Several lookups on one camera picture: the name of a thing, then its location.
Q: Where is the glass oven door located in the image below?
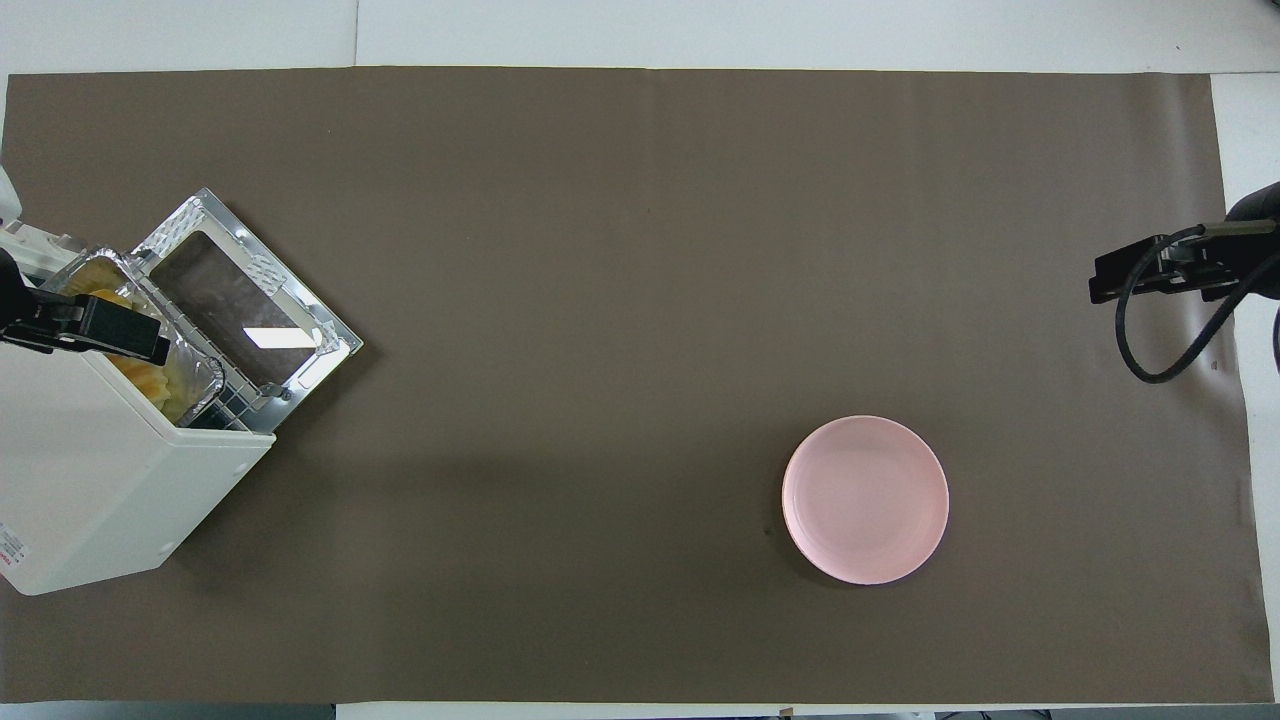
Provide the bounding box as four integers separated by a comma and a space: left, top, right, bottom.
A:
130, 187, 364, 406

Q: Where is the brown table mat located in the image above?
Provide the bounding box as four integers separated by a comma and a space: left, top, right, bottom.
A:
0, 66, 1276, 704

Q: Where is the aluminium foil tray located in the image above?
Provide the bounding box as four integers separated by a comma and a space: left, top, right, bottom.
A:
40, 250, 227, 426

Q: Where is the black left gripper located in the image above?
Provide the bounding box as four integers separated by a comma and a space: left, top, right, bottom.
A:
0, 250, 171, 366

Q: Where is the metal oven wire rack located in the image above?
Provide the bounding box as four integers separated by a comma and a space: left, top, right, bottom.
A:
180, 330, 277, 433

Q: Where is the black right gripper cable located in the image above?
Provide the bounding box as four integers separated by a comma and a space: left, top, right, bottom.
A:
1115, 220, 1280, 384

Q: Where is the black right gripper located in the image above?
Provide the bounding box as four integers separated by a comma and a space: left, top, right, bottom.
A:
1088, 182, 1280, 304

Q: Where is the pink round plate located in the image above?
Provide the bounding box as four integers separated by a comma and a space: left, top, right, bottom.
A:
782, 415, 950, 586

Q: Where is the white toaster oven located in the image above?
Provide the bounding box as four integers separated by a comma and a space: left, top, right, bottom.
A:
0, 225, 278, 597

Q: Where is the yellow ridged bread loaf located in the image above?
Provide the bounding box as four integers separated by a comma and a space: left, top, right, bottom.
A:
65, 258, 187, 421

